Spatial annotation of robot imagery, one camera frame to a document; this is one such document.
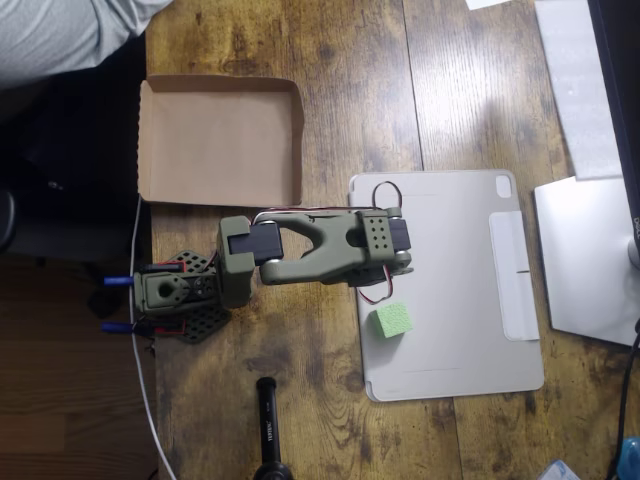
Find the green foam cube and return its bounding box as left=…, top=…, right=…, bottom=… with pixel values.
left=368, top=301, right=416, bottom=340

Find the cardboard tray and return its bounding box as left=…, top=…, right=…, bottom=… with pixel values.
left=137, top=73, right=306, bottom=209

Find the tablet in beige cover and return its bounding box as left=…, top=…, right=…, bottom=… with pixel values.
left=347, top=168, right=545, bottom=403

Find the silver monitor stand base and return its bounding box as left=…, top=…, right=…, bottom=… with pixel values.
left=532, top=175, right=640, bottom=348

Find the light blue packet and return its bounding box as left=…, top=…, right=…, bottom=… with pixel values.
left=538, top=459, right=584, bottom=480

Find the white foam sheet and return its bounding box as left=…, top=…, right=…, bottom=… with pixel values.
left=533, top=0, right=625, bottom=182

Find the blue round object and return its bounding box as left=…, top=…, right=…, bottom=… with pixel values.
left=615, top=436, right=640, bottom=480

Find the black monitor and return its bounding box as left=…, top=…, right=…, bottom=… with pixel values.
left=585, top=0, right=640, bottom=226

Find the black chair armrest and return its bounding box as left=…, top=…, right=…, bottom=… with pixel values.
left=0, top=188, right=17, bottom=251

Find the person in grey shirt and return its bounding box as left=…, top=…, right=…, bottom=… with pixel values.
left=0, top=0, right=176, bottom=91

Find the red black servo wire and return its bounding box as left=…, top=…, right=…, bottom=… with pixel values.
left=357, top=264, right=397, bottom=306
left=370, top=180, right=403, bottom=211

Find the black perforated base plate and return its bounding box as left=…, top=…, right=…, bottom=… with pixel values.
left=149, top=247, right=232, bottom=346

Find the black cylindrical camera mount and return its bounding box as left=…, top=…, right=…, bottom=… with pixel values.
left=253, top=377, right=296, bottom=480

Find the white cable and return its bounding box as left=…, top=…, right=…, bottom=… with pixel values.
left=128, top=197, right=177, bottom=480

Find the black cable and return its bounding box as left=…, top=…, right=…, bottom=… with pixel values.
left=603, top=319, right=640, bottom=480

